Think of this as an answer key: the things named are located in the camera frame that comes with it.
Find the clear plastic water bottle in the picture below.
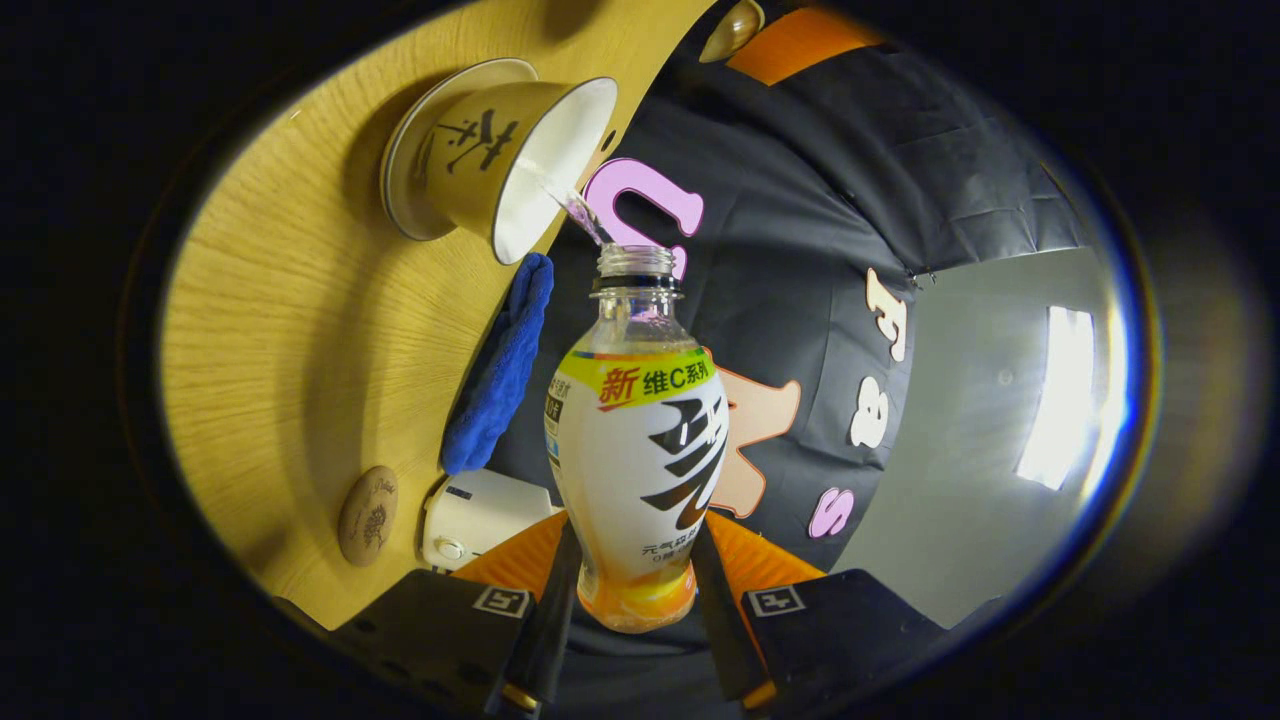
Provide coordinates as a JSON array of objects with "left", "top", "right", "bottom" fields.
[{"left": 545, "top": 243, "right": 731, "bottom": 635}]

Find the blue towel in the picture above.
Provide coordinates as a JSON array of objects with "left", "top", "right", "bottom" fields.
[{"left": 441, "top": 252, "right": 555, "bottom": 476}]

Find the round brown coaster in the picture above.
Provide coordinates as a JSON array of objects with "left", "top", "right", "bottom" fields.
[{"left": 337, "top": 465, "right": 400, "bottom": 568}]

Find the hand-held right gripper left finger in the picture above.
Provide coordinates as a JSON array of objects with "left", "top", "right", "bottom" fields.
[{"left": 330, "top": 510, "right": 583, "bottom": 716}]

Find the ceiling light panel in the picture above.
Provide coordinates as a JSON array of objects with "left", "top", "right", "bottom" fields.
[{"left": 1015, "top": 305, "right": 1098, "bottom": 491}]

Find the white toaster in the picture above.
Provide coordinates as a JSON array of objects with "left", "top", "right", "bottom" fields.
[{"left": 422, "top": 470, "right": 566, "bottom": 573}]

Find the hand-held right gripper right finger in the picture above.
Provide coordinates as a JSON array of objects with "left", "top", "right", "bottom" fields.
[{"left": 690, "top": 510, "right": 951, "bottom": 713}]

